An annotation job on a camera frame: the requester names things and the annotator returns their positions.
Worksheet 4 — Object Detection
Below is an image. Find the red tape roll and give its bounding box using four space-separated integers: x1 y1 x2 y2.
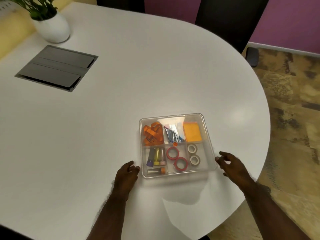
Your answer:
166 147 180 160
174 157 188 172

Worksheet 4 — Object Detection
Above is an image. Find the clear plastic organizer tray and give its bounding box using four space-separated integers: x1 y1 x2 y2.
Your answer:
139 113 217 179

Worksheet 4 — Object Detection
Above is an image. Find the white ceramic plant pot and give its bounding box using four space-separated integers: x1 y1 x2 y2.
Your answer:
31 12 71 44

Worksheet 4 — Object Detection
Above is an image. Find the person's right hand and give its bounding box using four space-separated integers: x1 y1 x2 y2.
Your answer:
215 151 256 191

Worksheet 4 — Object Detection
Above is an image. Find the person's right forearm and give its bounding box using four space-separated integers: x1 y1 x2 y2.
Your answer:
242 181 311 240

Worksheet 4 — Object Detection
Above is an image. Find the black chair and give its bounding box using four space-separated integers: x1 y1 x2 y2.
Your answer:
195 0 271 68

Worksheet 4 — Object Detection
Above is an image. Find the green plant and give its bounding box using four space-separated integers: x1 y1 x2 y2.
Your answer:
0 0 60 21

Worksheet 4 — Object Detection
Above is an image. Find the orange ribbon bundle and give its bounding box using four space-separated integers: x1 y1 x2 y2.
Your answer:
142 122 165 146

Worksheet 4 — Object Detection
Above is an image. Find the orange sticky note pad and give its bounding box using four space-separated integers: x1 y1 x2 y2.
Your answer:
183 122 202 142

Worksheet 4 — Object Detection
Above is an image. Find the person's left forearm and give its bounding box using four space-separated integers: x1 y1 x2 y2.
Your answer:
86 191 130 240

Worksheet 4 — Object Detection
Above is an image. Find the grey table cable hatch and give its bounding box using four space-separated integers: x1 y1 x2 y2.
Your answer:
14 45 99 92

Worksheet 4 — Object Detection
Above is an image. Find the person's left hand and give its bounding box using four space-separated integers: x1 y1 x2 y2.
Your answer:
113 161 141 196

